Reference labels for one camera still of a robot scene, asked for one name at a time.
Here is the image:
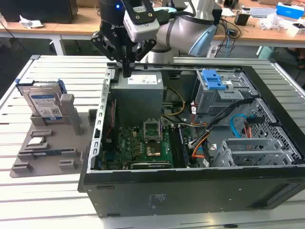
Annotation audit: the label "grey metal disk bay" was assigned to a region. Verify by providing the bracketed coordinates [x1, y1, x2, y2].
[212, 137, 301, 167]

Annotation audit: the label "grey white wire bundle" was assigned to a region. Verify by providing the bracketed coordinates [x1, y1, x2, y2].
[164, 118, 208, 128]

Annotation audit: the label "green motherboard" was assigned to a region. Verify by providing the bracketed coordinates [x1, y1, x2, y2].
[102, 124, 198, 170]

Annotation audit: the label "black graphics card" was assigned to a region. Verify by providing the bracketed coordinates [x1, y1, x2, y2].
[130, 161, 172, 170]

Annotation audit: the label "crumpled clear plastic bag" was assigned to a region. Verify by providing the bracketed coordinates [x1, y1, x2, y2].
[257, 13, 289, 31]

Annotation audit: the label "CPU socket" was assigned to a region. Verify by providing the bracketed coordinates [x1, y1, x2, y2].
[145, 144, 162, 157]

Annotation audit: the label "orange wire loop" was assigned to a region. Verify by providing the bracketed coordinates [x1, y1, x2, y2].
[192, 137, 208, 159]

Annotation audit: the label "black RAM slots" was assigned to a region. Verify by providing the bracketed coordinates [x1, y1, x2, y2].
[169, 125, 191, 167]

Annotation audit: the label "grey laptop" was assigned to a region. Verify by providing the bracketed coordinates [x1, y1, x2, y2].
[249, 7, 278, 19]

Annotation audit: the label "blue data wire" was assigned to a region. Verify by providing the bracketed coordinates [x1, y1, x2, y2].
[229, 114, 248, 139]

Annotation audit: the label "teal bin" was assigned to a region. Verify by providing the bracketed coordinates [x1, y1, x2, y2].
[256, 45, 275, 60]

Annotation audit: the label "silver CPU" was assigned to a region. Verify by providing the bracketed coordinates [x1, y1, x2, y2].
[26, 137, 47, 146]

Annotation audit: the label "crumpled white paper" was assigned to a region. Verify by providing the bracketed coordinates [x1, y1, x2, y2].
[19, 15, 45, 29]

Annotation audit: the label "RAM stick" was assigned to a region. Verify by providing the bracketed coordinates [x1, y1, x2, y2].
[32, 149, 74, 157]

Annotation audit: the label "grey parts rack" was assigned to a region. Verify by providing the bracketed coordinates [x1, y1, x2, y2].
[9, 94, 98, 178]

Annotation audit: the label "grey power supply unit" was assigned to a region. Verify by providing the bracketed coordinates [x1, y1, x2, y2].
[110, 71, 165, 120]

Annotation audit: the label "black cable bundle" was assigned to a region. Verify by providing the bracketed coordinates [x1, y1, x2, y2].
[188, 97, 254, 150]

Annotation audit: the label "black open PC case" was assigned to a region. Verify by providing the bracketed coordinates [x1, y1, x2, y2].
[78, 62, 305, 219]

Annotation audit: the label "yellow wire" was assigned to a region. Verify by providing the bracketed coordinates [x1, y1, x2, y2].
[162, 87, 186, 117]

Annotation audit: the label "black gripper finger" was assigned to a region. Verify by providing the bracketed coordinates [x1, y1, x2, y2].
[90, 30, 129, 77]
[128, 39, 157, 77]

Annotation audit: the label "grey drive cage blue latch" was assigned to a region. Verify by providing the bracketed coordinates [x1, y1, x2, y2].
[194, 68, 257, 116]

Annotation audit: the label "metal socket cover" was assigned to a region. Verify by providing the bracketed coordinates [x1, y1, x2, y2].
[142, 118, 163, 144]

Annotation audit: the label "red black twisted wire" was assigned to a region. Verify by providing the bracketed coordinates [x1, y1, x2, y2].
[106, 114, 117, 144]

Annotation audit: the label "orange red power wire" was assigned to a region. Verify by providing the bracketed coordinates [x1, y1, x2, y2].
[244, 115, 264, 139]

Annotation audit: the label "black pen holder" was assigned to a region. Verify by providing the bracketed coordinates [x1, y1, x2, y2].
[234, 11, 251, 26]

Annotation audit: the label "blue cardboard box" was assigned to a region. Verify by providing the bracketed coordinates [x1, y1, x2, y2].
[276, 2, 305, 16]

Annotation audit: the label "hard disk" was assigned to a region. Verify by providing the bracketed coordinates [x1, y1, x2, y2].
[15, 78, 67, 124]

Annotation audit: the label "white small box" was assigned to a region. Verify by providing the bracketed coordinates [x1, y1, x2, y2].
[287, 22, 305, 36]

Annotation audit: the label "wooden desk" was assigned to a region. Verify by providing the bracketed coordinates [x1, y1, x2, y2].
[53, 0, 305, 48]
[0, 7, 65, 57]

